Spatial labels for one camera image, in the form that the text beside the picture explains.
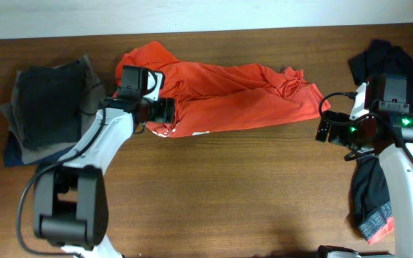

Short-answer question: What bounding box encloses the orange t-shirt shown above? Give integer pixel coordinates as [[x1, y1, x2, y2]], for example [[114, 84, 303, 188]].
[[115, 41, 331, 138]]

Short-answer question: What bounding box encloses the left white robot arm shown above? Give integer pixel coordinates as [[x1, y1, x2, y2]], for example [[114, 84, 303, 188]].
[[32, 97, 175, 257]]

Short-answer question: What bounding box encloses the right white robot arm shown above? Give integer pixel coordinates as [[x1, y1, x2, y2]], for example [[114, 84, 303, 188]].
[[316, 111, 413, 257]]

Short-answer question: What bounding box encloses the folded grey garment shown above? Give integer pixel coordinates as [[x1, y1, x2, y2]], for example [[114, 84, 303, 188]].
[[0, 55, 105, 151]]

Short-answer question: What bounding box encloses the black crumpled garment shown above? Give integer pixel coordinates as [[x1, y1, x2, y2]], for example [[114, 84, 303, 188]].
[[348, 39, 413, 244]]

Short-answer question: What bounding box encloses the folded black garment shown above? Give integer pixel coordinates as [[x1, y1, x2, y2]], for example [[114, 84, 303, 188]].
[[17, 61, 85, 150]]

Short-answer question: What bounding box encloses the folded navy garment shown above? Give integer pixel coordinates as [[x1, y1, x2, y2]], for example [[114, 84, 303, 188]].
[[3, 132, 73, 167]]

